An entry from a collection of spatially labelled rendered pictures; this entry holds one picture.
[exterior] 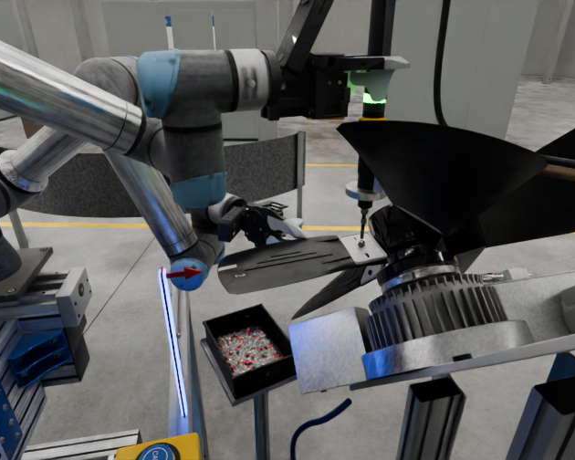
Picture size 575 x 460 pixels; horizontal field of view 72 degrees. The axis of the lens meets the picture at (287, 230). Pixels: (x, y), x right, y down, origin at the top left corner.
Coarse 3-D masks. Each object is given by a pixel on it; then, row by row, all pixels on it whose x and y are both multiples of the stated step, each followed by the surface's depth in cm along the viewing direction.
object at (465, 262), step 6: (444, 246) 85; (468, 252) 94; (474, 252) 95; (480, 252) 97; (456, 258) 91; (462, 258) 93; (468, 258) 96; (474, 258) 98; (462, 264) 95; (468, 264) 98; (462, 270) 97
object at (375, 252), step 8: (344, 240) 73; (352, 240) 73; (368, 240) 73; (352, 248) 71; (360, 248) 71; (368, 248) 71; (376, 248) 71; (352, 256) 69; (360, 256) 69; (376, 256) 69; (384, 256) 68; (360, 264) 67
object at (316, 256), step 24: (288, 240) 77; (312, 240) 74; (336, 240) 73; (240, 264) 69; (264, 264) 67; (288, 264) 67; (312, 264) 66; (336, 264) 66; (240, 288) 59; (264, 288) 60
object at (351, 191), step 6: (348, 186) 67; (354, 186) 67; (378, 186) 63; (348, 192) 66; (354, 192) 64; (360, 192) 64; (366, 192) 64; (372, 192) 64; (378, 192) 64; (354, 198) 65; (360, 198) 64; (366, 198) 64; (372, 198) 64; (378, 198) 64
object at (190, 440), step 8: (160, 440) 50; (168, 440) 50; (176, 440) 50; (184, 440) 50; (192, 440) 50; (120, 448) 49; (128, 448) 49; (136, 448) 49; (144, 448) 49; (176, 448) 49; (184, 448) 49; (192, 448) 49; (200, 448) 52; (120, 456) 48; (128, 456) 48; (136, 456) 48; (176, 456) 48; (184, 456) 48; (192, 456) 48; (200, 456) 50
